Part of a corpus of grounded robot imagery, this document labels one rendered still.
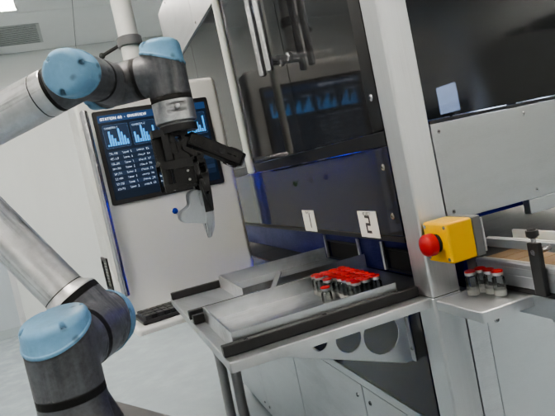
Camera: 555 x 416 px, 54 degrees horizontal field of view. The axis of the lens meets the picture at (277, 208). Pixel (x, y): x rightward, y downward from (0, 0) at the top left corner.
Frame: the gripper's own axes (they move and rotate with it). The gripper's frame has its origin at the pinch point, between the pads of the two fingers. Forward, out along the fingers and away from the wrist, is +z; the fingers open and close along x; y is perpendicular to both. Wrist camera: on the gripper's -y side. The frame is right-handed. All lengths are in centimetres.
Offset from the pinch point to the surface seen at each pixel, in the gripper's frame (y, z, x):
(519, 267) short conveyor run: -47, 17, 24
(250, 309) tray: -8.3, 21.4, -18.5
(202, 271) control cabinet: -12, 22, -90
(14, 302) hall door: 116, 74, -543
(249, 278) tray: -18, 21, -54
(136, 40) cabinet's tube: -7, -62, -94
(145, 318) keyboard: 12, 27, -67
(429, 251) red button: -32.4, 10.8, 19.2
